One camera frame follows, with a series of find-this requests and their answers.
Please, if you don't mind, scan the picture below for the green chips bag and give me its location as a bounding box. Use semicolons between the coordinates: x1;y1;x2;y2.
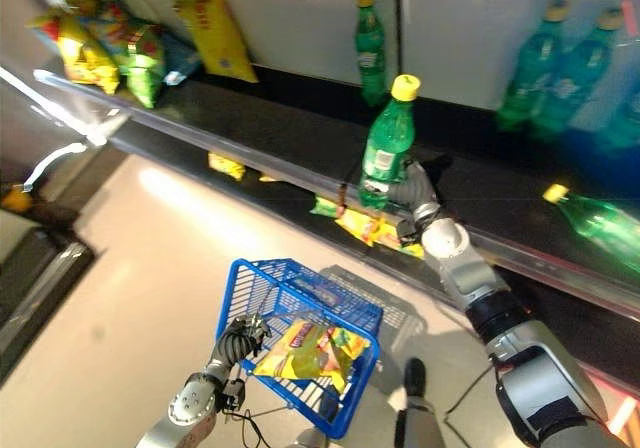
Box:
97;2;167;110

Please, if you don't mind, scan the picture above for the thin black cable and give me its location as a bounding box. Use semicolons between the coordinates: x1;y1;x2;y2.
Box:
222;398;294;448

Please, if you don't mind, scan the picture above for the yellow round object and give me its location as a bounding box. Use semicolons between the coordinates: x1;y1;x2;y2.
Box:
0;187;34;214

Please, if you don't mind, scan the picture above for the dark low shelf unit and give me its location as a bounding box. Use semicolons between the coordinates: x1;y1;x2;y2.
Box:
0;227;97;384

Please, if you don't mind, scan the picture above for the black shelf board clear rail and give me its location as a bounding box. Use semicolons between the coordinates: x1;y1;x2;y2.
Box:
32;62;640;316

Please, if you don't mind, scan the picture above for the small yellow snack bag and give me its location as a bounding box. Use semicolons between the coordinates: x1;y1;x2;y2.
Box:
207;151;247;181

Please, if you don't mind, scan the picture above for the blue plastic shopping basket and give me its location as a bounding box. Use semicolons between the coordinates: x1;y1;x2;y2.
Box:
215;257;384;441

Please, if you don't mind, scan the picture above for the blue snack bag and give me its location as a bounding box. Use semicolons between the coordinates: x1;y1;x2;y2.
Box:
160;32;203;87

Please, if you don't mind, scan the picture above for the green soda bottle yellow cap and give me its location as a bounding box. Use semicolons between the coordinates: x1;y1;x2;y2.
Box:
542;182;640;265
353;0;389;109
494;0;572;134
356;73;422;213
530;7;627;142

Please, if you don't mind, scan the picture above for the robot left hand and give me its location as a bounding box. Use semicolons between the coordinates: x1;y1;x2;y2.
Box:
206;314;274;372

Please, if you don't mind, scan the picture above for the tall yellow snack bag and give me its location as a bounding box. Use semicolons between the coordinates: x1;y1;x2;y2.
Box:
172;0;260;85

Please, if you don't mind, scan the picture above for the small green snack bag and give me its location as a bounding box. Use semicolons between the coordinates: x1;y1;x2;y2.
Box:
309;195;347;218

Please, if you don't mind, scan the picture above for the yellow orange snack bag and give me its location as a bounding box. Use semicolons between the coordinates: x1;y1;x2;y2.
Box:
334;208;425;260

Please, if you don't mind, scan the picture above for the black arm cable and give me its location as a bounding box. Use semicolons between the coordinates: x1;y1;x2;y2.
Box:
443;360;503;420

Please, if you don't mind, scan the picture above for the yellow snack bag red label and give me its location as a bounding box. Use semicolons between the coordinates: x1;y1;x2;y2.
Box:
252;317;374;395

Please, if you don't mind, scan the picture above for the yellow and red chips bag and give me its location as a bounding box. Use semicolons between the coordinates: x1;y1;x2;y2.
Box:
25;0;121;95

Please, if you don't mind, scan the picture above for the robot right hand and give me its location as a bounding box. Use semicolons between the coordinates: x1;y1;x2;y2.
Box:
387;159;441;215

